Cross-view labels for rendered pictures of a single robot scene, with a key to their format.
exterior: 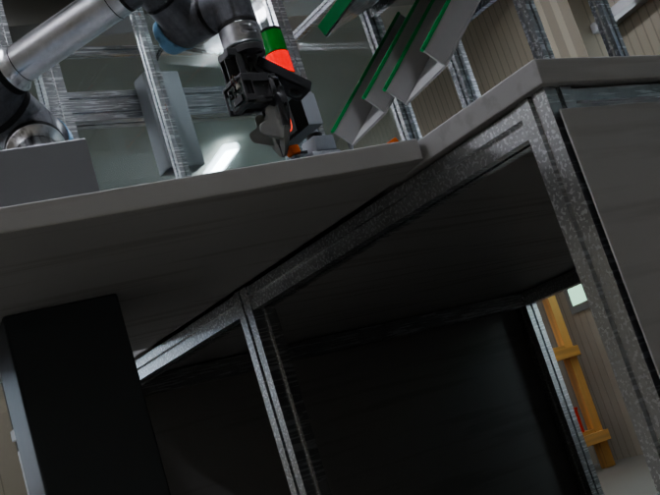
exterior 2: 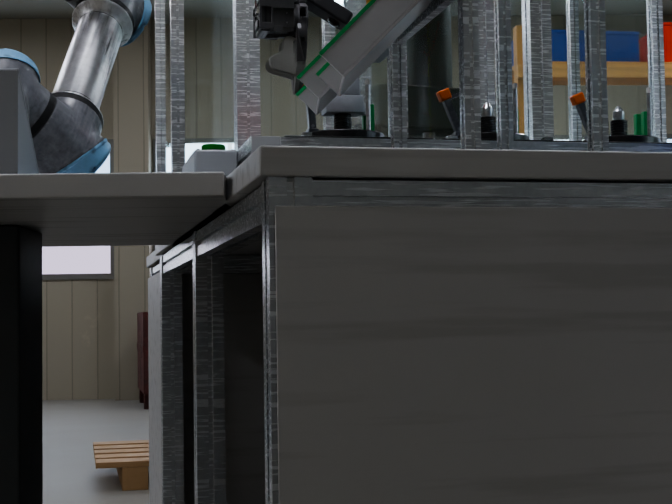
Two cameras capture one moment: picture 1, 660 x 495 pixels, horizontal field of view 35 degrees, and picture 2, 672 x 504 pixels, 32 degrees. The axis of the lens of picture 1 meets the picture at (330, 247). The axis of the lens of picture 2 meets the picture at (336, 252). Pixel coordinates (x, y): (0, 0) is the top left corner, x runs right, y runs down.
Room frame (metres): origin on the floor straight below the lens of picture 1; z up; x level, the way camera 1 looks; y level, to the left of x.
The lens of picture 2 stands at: (0.04, -0.82, 0.69)
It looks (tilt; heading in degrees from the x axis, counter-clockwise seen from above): 3 degrees up; 24
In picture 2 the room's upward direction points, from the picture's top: 1 degrees counter-clockwise
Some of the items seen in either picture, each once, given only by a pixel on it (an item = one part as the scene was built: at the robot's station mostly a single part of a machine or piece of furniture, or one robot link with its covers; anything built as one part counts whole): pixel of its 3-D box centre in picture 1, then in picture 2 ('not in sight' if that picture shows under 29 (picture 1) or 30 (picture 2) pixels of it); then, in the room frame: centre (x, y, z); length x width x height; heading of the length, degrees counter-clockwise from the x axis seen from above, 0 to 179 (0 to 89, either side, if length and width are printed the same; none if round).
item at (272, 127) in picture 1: (273, 130); (286, 64); (1.76, 0.03, 1.10); 0.06 x 0.03 x 0.09; 127
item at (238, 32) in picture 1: (243, 39); not in sight; (1.78, 0.04, 1.29); 0.08 x 0.08 x 0.05
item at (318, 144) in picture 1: (323, 151); (348, 94); (1.84, -0.04, 1.06); 0.08 x 0.04 x 0.07; 127
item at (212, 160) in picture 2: not in sight; (208, 175); (1.77, 0.19, 0.93); 0.21 x 0.07 x 0.06; 37
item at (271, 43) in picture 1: (273, 43); not in sight; (2.06, -0.02, 1.38); 0.05 x 0.05 x 0.05
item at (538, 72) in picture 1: (524, 232); (592, 222); (2.10, -0.39, 0.84); 1.50 x 1.41 x 0.03; 37
